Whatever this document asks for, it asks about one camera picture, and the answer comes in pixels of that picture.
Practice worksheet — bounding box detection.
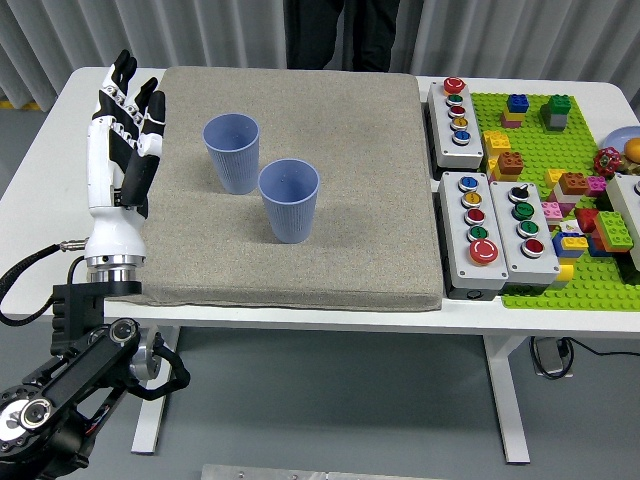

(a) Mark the green toy brick baseplate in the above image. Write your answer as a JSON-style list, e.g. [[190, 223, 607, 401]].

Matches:
[[469, 92, 640, 313]]

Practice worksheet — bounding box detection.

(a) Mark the grey power adapter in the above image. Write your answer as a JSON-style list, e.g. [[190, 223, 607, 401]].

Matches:
[[534, 338, 570, 374]]

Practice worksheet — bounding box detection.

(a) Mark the grey five-button control box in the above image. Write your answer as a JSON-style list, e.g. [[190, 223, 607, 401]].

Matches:
[[423, 76, 486, 174], [437, 170, 511, 302]]

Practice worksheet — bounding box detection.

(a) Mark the red toy brick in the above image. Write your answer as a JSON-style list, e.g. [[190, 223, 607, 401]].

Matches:
[[574, 208, 602, 234]]

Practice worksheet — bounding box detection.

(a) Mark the blue ribbed plastic cup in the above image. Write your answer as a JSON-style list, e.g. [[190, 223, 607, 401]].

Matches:
[[257, 159, 321, 245], [202, 113, 261, 196]]

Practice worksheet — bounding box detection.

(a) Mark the red valve wheel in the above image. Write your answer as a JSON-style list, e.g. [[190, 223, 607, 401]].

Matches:
[[593, 146, 623, 178]]

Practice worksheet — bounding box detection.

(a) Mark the yellow round toy brick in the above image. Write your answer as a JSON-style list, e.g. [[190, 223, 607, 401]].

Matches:
[[551, 263, 576, 290]]

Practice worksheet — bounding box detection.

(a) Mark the grey pleated curtain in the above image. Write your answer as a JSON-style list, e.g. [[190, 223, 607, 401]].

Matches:
[[0, 0, 640, 114]]

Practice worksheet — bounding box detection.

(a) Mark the grey four-button control box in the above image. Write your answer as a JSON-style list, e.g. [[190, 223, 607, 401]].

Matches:
[[488, 180, 562, 296]]

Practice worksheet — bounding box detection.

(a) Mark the black power cable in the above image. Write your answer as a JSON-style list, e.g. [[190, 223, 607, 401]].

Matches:
[[529, 335, 640, 381]]

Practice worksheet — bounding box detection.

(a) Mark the orange toy brick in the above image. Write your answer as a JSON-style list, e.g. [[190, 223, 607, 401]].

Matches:
[[558, 171, 591, 197], [496, 150, 526, 178], [599, 234, 635, 254]]

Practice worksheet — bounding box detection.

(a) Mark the lilac plate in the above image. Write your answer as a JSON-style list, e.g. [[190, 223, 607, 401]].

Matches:
[[603, 126, 640, 152]]

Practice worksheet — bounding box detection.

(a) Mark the large green toy brick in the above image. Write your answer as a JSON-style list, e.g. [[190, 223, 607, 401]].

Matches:
[[593, 210, 634, 247]]

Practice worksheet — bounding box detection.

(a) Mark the person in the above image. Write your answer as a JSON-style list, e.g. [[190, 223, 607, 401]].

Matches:
[[283, 0, 401, 72]]

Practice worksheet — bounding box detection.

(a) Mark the white table leg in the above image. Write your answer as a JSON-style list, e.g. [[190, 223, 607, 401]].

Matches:
[[130, 325, 182, 456], [481, 334, 532, 464]]

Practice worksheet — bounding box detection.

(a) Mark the grey-brown fabric mat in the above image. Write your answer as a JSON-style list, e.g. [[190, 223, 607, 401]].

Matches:
[[133, 66, 445, 314]]

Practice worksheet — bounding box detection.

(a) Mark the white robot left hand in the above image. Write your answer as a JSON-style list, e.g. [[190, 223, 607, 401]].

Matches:
[[83, 49, 167, 259]]

